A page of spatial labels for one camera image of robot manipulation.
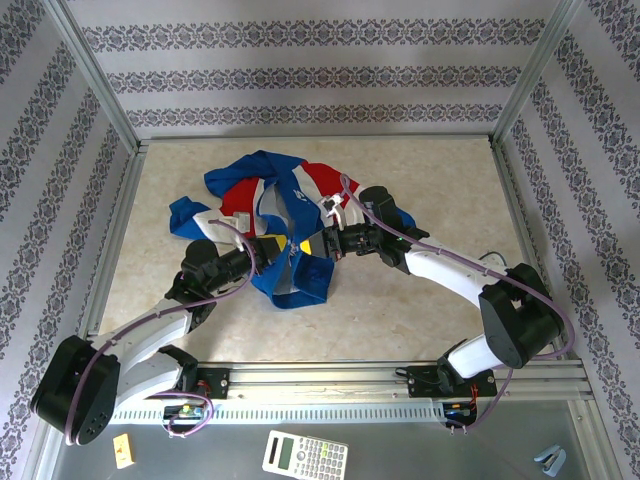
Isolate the blue red white jacket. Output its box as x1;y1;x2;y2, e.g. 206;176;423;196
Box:
168;149;417;312

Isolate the small yellow block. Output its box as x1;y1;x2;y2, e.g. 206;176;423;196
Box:
112;433;136;470

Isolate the white calculator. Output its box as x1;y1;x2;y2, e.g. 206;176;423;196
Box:
262;429;350;480

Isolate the blue stapler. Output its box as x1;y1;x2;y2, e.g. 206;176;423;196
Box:
533;446;568;476

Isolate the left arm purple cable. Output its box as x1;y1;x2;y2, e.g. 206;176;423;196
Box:
65;217;259;447

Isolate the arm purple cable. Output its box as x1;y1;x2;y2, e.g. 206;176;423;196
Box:
65;217;259;447
339;173;577;434

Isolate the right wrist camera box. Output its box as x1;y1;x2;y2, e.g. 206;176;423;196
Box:
319;193;350;227

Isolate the aluminium side rail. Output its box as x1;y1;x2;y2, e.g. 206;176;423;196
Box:
73;144;147;362
491;139;576;361

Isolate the aluminium back rail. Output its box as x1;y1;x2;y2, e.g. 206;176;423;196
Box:
137;133;496;147

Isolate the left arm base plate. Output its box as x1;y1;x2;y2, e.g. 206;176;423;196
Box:
179;366;232;400

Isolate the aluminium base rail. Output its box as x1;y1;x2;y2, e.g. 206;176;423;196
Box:
47;360;594;402

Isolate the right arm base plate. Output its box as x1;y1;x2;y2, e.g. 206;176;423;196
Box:
405;363;498;399

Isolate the white slotted cable duct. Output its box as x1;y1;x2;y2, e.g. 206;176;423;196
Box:
110;402;451;426

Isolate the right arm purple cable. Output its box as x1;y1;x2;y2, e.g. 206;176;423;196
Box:
339;173;577;434

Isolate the aluminium frame post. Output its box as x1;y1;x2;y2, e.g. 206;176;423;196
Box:
491;0;584;149
42;0;142;151

